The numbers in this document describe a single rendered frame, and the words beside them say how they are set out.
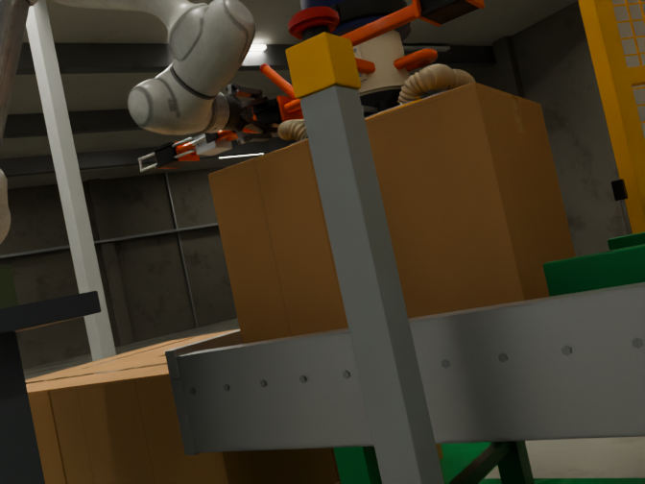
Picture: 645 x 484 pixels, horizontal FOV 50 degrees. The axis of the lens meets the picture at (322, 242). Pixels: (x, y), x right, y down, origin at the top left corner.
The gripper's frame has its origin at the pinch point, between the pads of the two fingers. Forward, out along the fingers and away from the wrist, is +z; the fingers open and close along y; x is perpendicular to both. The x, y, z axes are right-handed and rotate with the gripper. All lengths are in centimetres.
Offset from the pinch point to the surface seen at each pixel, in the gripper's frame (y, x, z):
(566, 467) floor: 109, 26, 67
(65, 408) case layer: 58, -72, -21
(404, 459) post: 63, 47, -54
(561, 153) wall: -56, -193, 1038
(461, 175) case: 27, 50, -21
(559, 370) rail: 57, 63, -36
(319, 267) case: 36.5, 18.2, -22.2
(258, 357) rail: 50, 11, -36
